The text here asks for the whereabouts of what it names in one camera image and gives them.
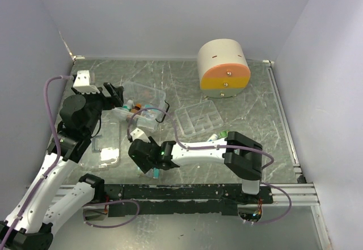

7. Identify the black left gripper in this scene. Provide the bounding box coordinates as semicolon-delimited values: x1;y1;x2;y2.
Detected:
71;81;123;135

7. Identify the white green medicine bottle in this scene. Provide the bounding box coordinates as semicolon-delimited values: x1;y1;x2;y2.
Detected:
122;100;134;112

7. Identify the amber bottle orange label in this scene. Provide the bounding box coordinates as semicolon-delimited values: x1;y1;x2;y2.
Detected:
130;104;142;113

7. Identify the clear plastic storage box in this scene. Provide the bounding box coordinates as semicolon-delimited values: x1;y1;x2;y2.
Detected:
111;81;170;132

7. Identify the clear compartment tray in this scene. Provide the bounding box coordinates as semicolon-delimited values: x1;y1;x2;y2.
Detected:
174;100;224;137

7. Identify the white blue ointment tube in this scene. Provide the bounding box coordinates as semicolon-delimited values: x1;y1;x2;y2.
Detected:
207;134;219;142

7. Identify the green sachet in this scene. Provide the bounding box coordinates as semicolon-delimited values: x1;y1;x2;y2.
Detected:
219;130;229;138

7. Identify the teal bandage packet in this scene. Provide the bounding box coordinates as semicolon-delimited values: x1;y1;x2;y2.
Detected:
140;104;159;121

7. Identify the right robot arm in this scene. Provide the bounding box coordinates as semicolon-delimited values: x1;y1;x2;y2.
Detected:
128;132;263;204

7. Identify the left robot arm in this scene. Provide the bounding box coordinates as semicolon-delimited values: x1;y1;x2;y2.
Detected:
1;83;124;249

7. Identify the white gauze pad on lid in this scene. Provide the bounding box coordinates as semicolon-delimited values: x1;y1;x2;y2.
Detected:
100;147;119;162

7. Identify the clear plastic box lid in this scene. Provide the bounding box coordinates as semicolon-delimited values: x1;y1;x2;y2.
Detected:
79;120;121;172

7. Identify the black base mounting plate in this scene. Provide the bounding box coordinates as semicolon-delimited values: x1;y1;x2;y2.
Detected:
98;183;273;217

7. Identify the round drawer cabinet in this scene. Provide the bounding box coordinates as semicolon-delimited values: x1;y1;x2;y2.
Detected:
197;39;251;98

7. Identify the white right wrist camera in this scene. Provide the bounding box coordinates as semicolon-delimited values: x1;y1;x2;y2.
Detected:
130;128;150;143

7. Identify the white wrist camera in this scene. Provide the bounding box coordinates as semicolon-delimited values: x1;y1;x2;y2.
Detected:
130;128;150;143
73;70;100;94

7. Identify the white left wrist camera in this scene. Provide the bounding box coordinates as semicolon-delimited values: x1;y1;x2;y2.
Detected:
73;70;100;94

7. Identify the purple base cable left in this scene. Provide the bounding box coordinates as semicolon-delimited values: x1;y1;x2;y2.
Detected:
82;199;140;228

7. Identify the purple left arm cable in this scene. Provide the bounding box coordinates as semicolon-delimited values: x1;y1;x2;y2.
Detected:
0;74;76;242

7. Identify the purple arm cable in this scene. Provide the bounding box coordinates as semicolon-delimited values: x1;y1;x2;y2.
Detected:
0;74;76;242
126;107;275;183

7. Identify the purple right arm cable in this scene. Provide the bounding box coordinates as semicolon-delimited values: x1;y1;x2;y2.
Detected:
126;107;275;183

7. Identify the aluminium frame rail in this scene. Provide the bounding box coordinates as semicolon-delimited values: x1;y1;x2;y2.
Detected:
263;60;319;206

